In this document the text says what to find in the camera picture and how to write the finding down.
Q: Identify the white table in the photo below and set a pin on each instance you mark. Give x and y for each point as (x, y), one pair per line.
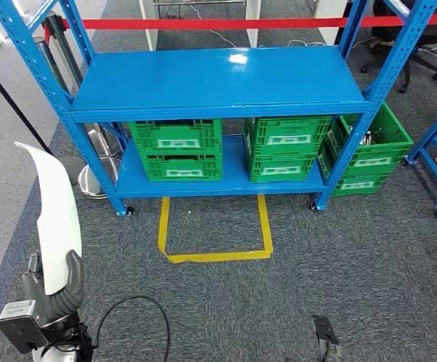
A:
(149, 25)
(330, 20)

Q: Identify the yellow floor tape square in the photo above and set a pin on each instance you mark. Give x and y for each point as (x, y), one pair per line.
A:
(218, 257)

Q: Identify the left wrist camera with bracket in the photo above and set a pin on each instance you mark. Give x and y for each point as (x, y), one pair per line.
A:
(19, 325)

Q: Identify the white curved plastic car part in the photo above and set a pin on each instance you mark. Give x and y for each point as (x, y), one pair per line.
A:
(58, 225)

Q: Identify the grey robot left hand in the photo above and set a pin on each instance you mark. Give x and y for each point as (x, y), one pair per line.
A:
(34, 285)

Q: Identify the black office chair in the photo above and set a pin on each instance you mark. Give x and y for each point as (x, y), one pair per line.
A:
(408, 70)

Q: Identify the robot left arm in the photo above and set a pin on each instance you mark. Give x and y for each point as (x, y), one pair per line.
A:
(66, 307)

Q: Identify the red barrier belt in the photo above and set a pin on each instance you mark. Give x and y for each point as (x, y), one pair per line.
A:
(203, 23)

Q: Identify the black stanchion pole with base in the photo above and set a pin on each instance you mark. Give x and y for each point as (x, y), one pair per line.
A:
(71, 171)

